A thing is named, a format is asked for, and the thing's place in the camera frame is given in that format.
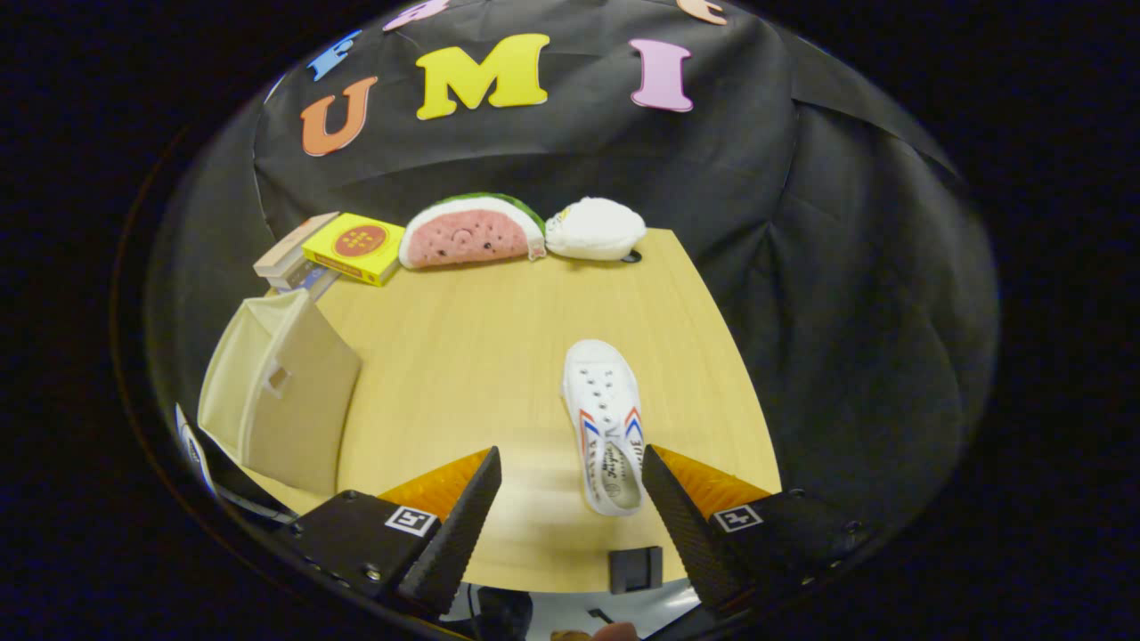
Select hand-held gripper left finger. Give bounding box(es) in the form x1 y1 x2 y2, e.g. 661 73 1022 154
276 445 502 617

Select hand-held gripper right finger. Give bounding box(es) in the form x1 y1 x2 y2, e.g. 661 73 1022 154
641 444 869 615

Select white canvas shoe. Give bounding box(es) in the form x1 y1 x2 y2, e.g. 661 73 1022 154
561 339 646 517

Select cream fabric storage box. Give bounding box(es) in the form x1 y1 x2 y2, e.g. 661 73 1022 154
197 289 363 497

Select small black plastic block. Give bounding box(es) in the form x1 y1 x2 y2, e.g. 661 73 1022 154
609 547 664 595

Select white sheet with blue print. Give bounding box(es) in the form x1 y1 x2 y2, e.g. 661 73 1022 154
174 402 219 495

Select blue book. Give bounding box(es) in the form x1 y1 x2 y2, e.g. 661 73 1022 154
294 267 342 301

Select watermelon slice plush toy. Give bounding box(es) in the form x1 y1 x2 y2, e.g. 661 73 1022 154
398 193 547 270

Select yellow book with red circle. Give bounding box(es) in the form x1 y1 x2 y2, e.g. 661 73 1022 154
302 213 406 288

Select white plush toy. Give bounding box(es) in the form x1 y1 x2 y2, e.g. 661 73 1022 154
545 197 647 262

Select beige book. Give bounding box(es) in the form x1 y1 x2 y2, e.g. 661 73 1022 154
253 212 341 279

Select black backdrop cloth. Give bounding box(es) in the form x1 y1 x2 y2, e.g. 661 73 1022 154
147 0 1000 535

